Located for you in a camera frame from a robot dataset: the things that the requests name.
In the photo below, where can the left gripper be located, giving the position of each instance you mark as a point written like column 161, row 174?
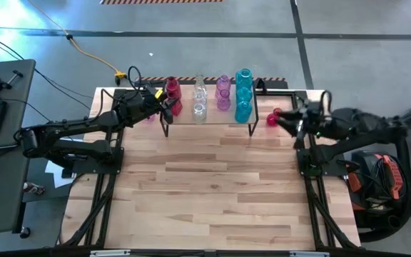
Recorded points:
column 145, row 103

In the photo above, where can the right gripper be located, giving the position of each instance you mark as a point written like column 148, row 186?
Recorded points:
column 319, row 121

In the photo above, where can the red glass bottle vase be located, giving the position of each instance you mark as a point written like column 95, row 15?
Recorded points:
column 172, row 85
column 177, row 109

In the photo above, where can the red bulbous glass vase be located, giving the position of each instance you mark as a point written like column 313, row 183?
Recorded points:
column 271, row 120

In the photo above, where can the clear faceted glass vase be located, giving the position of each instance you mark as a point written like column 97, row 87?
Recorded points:
column 199, row 100

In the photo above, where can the clear wide glass vase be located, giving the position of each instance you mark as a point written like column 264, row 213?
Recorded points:
column 199, row 115

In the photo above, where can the clear flared glass vase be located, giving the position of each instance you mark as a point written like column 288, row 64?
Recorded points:
column 200, row 84

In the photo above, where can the teal textured glass vase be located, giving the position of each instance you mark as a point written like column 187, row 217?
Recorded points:
column 244, row 96
column 244, row 79
column 243, row 113

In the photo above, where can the purple swirl glass vase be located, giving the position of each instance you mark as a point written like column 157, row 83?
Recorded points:
column 223, row 103

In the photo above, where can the purple ribbed glass vase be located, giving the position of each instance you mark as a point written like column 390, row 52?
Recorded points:
column 223, row 84

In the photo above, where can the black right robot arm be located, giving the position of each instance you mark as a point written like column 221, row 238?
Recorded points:
column 369, row 128

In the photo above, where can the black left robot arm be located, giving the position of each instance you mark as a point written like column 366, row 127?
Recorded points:
column 70, row 125

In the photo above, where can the pink conical glass vase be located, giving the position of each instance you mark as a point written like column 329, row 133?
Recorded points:
column 150, row 118

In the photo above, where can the black and orange device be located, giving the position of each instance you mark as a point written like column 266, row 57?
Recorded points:
column 392, row 176

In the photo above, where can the white paper sheet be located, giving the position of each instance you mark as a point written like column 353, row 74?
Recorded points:
column 57, row 176

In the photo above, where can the small dark bottle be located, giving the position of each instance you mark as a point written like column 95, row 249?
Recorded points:
column 34, row 188

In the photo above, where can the black caster wheel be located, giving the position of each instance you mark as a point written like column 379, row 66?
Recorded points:
column 25, row 232

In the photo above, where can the black metal table frame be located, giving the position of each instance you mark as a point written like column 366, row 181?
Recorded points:
column 284, row 94

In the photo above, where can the wooden shelf black metal frame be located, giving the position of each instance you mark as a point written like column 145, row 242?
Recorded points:
column 219, row 119

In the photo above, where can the silver metal bracket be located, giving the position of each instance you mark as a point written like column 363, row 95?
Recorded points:
column 110, row 253
column 309, row 254

